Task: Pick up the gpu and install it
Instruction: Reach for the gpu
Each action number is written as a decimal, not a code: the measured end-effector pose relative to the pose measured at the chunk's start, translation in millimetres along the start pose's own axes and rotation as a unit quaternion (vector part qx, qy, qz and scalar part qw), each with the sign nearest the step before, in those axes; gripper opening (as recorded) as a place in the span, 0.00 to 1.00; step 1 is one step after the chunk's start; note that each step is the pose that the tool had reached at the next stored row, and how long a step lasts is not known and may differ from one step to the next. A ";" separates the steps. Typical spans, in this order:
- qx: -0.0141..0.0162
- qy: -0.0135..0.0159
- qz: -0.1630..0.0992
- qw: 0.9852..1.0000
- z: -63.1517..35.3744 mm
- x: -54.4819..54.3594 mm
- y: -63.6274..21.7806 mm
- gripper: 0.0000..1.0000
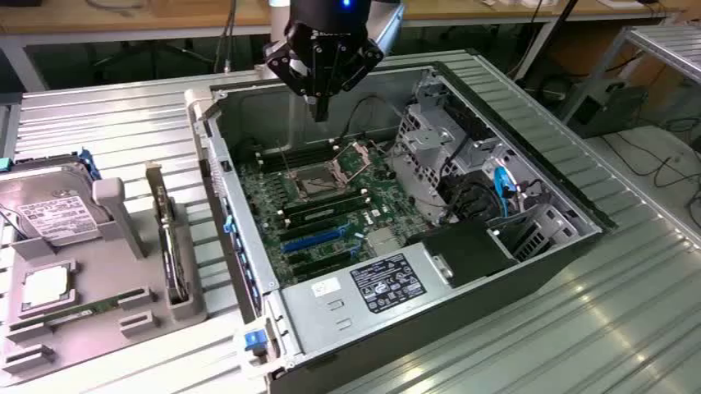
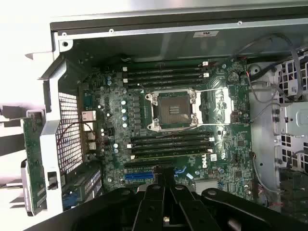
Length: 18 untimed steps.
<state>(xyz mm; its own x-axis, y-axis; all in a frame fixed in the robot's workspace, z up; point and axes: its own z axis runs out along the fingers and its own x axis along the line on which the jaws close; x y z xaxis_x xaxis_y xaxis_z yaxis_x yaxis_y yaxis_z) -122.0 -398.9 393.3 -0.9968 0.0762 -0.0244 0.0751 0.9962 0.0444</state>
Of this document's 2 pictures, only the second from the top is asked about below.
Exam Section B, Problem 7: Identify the green Dell motherboard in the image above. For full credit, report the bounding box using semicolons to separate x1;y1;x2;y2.
78;59;256;203

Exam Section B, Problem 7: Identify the silver chipset heatsink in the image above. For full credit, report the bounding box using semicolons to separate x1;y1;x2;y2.
194;180;219;196

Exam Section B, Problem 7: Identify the CPU socket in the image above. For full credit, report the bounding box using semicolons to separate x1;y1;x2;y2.
144;89;200;133

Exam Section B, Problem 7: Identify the blue expansion slot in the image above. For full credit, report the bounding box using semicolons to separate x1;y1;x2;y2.
124;172;155;181

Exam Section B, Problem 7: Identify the thin metal locking lever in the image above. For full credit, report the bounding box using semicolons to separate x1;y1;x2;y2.
162;126;194;137
198;121;252;126

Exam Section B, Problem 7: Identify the thin grey wire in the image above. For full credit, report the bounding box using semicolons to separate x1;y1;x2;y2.
230;33;293;60

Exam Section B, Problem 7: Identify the red and black fan wire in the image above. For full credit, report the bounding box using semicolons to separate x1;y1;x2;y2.
57;121;102;147

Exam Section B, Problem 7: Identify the perforated expansion slot cover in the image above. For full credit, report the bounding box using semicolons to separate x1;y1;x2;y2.
72;165;102;193

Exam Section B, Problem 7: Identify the grey metal PC case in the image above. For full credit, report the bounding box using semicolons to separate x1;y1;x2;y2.
24;14;308;215

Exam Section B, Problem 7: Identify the RAM slot with white clips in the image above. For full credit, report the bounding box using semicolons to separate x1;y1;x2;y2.
126;136;215;149
122;61;210;72
122;72;210;84
129;148;212;160

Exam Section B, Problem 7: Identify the perforated metal vent grille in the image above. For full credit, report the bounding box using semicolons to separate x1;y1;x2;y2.
57;91;84;175

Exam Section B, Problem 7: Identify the RAM slot with black clips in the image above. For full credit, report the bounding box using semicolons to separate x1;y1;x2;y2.
131;131;214;143
125;78;207;89
131;143;212;154
125;67;207;77

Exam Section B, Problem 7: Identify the metal disk bay cage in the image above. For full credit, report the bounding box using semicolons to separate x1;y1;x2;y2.
271;54;308;193

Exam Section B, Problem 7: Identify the black plastic case latch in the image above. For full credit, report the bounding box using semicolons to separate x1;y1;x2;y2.
47;171;59;191

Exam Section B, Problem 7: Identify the round coin cell battery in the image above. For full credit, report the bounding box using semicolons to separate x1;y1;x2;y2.
227;71;239;83

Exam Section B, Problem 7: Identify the grey flat ribbon cable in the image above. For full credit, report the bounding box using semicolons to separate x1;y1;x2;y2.
291;47;305;99

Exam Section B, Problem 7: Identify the blue plastic card retainer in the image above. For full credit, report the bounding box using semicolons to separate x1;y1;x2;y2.
62;191;81;211

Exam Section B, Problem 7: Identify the dark green circuit board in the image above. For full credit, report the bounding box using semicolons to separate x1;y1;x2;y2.
279;167;308;214

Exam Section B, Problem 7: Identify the white label sticker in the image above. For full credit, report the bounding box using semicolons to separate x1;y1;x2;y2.
193;30;220;39

